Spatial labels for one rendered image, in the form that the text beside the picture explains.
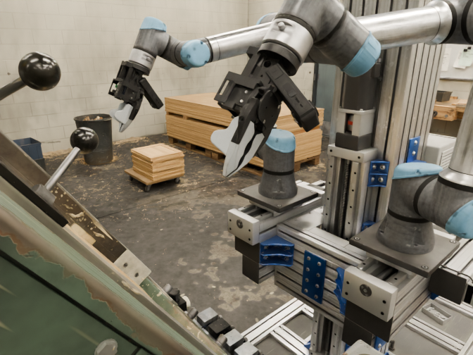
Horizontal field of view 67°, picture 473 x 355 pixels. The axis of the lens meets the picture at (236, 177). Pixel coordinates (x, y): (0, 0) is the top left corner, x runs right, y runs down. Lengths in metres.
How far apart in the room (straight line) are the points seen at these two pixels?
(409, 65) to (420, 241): 0.50
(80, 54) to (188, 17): 2.12
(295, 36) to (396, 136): 0.71
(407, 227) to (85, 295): 0.93
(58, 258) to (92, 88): 6.16
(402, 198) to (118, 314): 0.88
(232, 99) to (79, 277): 0.40
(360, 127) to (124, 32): 5.70
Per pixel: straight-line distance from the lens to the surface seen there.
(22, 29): 6.10
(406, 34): 0.89
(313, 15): 0.61
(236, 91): 0.57
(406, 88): 1.20
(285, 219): 1.36
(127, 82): 1.15
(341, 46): 0.65
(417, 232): 1.08
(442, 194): 0.95
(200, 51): 1.08
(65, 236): 0.50
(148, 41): 1.19
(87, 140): 0.53
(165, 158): 4.14
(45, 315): 0.24
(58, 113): 6.23
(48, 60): 0.41
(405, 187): 1.02
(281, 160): 1.28
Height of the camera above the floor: 1.56
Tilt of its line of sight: 20 degrees down
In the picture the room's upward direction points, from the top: straight up
